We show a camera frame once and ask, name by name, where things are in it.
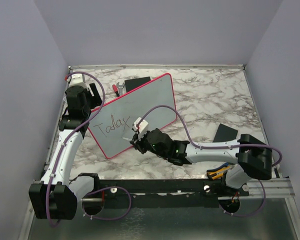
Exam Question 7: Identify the pink framed whiteboard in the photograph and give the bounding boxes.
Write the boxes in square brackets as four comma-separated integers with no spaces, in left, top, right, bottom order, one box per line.
[88,73,176,159]

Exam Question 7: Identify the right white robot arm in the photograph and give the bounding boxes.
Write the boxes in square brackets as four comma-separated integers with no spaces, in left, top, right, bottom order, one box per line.
[130,128,273,196]

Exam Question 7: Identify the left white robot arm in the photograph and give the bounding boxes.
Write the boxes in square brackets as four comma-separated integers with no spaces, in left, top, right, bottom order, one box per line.
[28,83,102,220]

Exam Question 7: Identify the silver wrench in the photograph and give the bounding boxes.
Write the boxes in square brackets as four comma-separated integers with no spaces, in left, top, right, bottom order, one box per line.
[116,82,125,97]

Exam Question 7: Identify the black box rear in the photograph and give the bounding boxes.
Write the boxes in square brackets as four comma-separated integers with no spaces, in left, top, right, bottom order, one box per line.
[124,76,151,94]

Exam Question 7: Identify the yellow utility knife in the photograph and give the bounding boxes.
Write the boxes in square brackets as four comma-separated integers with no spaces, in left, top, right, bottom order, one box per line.
[206,168,229,181]

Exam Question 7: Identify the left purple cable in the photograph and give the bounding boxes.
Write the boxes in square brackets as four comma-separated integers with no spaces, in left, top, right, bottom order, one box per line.
[46,71,106,228]

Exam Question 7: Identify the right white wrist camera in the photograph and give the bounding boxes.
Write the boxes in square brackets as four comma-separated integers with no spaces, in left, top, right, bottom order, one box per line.
[132,117,149,139]

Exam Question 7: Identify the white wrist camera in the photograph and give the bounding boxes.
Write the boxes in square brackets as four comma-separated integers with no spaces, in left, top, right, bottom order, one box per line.
[65,73,87,88]
[132,117,149,139]

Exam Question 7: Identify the red handled screwdriver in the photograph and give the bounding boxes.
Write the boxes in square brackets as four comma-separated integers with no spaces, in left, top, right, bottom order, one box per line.
[112,84,120,97]

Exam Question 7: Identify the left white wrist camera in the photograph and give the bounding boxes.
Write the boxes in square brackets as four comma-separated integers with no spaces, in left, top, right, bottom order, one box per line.
[65,73,87,88]

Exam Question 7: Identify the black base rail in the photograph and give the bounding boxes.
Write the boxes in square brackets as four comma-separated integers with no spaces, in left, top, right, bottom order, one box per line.
[71,177,248,210]

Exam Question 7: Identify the blue handled pliers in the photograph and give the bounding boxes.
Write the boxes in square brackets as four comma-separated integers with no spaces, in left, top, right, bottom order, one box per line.
[216,162,230,170]

